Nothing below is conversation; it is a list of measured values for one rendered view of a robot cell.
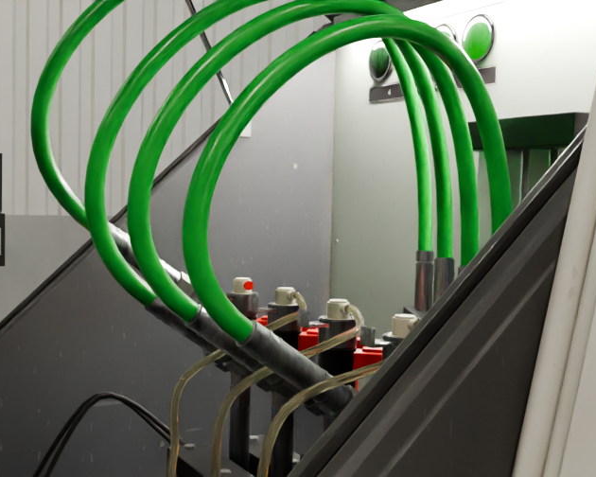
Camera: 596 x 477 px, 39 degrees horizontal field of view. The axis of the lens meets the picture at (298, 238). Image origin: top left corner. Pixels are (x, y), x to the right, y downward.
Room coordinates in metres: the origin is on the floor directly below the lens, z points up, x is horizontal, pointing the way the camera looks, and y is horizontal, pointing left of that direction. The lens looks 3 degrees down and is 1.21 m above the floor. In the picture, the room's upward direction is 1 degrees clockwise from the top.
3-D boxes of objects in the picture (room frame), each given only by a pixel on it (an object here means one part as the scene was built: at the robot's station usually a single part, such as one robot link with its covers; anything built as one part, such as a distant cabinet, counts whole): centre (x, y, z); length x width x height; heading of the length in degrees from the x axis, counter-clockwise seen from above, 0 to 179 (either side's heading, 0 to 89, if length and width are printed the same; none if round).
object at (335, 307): (0.60, -0.03, 1.12); 0.02 x 0.02 x 0.03
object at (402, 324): (0.53, -0.07, 1.12); 0.02 x 0.02 x 0.03
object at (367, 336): (0.52, -0.06, 1.13); 0.03 x 0.02 x 0.01; 119
